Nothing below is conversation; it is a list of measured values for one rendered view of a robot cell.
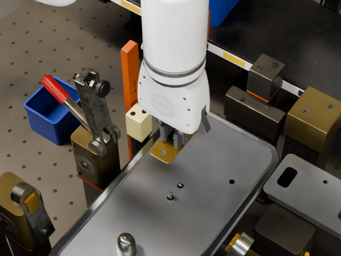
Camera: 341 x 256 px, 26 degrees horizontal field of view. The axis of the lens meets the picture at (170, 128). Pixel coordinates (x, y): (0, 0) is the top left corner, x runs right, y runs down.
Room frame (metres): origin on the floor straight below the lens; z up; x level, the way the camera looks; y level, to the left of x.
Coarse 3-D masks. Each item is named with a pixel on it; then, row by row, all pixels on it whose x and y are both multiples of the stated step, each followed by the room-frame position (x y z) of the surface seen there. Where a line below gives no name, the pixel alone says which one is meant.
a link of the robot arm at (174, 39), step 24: (144, 0) 0.65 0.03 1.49; (168, 0) 0.63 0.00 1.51; (192, 0) 0.63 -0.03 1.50; (144, 24) 0.65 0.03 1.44; (168, 24) 0.63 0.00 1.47; (192, 24) 0.63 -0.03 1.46; (144, 48) 0.65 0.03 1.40; (168, 48) 0.63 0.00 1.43; (192, 48) 0.63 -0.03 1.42; (168, 72) 0.63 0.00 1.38
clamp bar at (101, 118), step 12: (84, 72) 0.77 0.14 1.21; (96, 72) 0.77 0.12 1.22; (84, 84) 0.74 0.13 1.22; (96, 84) 0.75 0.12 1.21; (108, 84) 0.75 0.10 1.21; (84, 96) 0.74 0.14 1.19; (96, 96) 0.76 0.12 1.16; (84, 108) 0.74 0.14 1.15; (96, 108) 0.76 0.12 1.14; (96, 120) 0.74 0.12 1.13; (108, 120) 0.75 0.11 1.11; (96, 132) 0.73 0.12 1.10; (108, 132) 0.76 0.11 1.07
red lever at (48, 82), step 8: (48, 80) 0.81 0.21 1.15; (48, 88) 0.80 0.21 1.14; (56, 88) 0.80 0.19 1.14; (56, 96) 0.79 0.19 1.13; (64, 96) 0.79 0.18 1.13; (64, 104) 0.79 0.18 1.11; (72, 104) 0.78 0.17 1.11; (72, 112) 0.78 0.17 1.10; (80, 112) 0.78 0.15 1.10; (80, 120) 0.77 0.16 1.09; (88, 128) 0.76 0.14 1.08; (104, 136) 0.75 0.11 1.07
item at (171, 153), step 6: (174, 132) 0.68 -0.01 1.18; (168, 138) 0.66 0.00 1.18; (156, 144) 0.66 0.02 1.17; (162, 144) 0.66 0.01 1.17; (168, 144) 0.66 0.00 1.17; (150, 150) 0.65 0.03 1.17; (156, 150) 0.65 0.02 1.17; (162, 150) 0.65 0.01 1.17; (168, 150) 0.65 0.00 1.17; (174, 150) 0.65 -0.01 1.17; (180, 150) 0.65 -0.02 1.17; (156, 156) 0.64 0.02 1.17; (162, 156) 0.64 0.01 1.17; (168, 156) 0.64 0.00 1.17; (174, 156) 0.64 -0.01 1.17; (168, 162) 0.63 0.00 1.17
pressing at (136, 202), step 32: (224, 128) 0.82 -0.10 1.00; (192, 160) 0.75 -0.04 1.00; (224, 160) 0.75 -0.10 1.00; (256, 160) 0.75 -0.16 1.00; (128, 192) 0.68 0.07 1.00; (160, 192) 0.68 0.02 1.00; (192, 192) 0.68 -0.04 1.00; (224, 192) 0.68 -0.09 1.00; (256, 192) 0.68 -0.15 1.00; (96, 224) 0.62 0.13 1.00; (128, 224) 0.62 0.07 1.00; (160, 224) 0.62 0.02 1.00; (192, 224) 0.62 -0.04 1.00; (224, 224) 0.62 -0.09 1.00
